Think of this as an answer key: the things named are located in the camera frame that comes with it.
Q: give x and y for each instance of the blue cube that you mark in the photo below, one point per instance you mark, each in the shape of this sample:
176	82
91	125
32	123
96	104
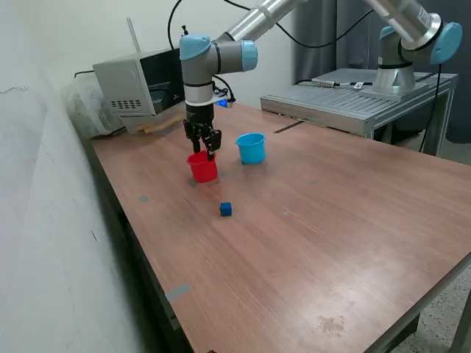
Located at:
225	209

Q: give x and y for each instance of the red plastic cup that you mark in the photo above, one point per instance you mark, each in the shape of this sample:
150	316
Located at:
202	173

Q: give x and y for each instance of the translucent plastic bag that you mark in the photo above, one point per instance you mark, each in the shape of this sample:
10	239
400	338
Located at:
84	110

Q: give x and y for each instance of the small black camera mount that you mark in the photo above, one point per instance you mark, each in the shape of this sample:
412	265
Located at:
184	29

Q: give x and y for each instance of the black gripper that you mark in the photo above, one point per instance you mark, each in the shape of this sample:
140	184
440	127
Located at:
199	114

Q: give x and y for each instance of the long grey tape piece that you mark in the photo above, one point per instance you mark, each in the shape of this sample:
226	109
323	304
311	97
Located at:
178	291

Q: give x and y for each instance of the light wooden stick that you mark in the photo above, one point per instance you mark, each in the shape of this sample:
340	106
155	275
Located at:
158	128
159	122

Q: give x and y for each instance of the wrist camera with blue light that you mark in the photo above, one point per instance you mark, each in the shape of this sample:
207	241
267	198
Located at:
224	103

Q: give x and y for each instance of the silver cylindrical tool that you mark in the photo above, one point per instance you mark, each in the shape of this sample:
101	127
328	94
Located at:
325	82

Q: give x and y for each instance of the black tape strip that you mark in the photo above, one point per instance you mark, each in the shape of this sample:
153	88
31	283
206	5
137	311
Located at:
289	127

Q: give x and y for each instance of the blue plastic cup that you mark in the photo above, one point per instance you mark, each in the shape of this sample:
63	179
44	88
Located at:
251	150

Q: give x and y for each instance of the clear plastic box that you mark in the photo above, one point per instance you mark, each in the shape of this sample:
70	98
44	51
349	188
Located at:
162	123

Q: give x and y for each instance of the aluminium extrusion platform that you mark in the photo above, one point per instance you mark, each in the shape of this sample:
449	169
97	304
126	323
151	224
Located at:
331	103

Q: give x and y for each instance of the silver microwave oven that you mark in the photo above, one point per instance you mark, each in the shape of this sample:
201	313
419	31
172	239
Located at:
117	84

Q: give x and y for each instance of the dark grey curtain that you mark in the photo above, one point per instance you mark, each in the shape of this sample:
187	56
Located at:
320	62

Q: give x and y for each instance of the white thin rod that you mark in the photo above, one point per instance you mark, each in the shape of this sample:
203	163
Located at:
134	36

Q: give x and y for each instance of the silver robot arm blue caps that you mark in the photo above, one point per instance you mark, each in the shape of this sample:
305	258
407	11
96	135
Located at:
198	66

